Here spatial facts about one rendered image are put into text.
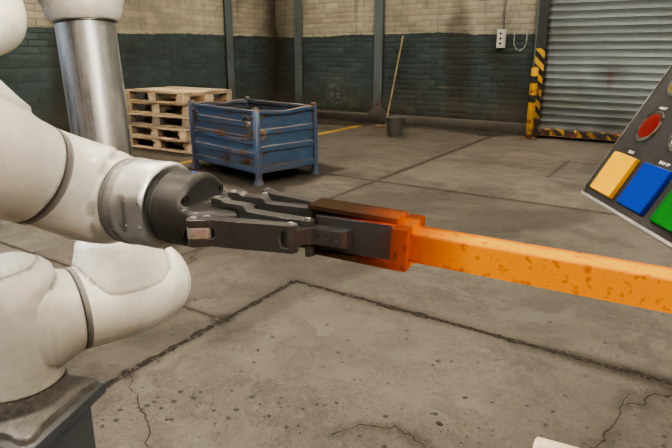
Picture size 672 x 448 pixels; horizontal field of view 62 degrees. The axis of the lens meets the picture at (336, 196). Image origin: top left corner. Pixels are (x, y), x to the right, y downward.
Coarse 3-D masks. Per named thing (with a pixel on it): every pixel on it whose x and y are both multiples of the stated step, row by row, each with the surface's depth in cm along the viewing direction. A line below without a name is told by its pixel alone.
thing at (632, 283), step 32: (416, 224) 45; (352, 256) 47; (416, 256) 44; (448, 256) 43; (480, 256) 42; (512, 256) 41; (544, 256) 40; (576, 256) 40; (544, 288) 40; (576, 288) 39; (608, 288) 38; (640, 288) 37
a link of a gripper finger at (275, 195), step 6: (270, 192) 57; (276, 192) 56; (282, 192) 56; (276, 198) 56; (282, 198) 55; (288, 198) 55; (294, 198) 54; (300, 198) 54; (306, 198) 54; (312, 198) 54
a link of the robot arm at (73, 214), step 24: (72, 144) 54; (96, 144) 57; (72, 168) 53; (96, 168) 55; (72, 192) 53; (96, 192) 55; (48, 216) 53; (72, 216) 54; (96, 216) 55; (96, 240) 58
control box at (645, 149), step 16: (656, 96) 95; (640, 112) 97; (656, 112) 92; (656, 128) 90; (624, 144) 97; (640, 144) 92; (656, 144) 88; (640, 160) 90; (656, 160) 86; (592, 176) 101; (592, 192) 98; (608, 208) 91; (624, 208) 87; (656, 208) 80; (640, 224) 81
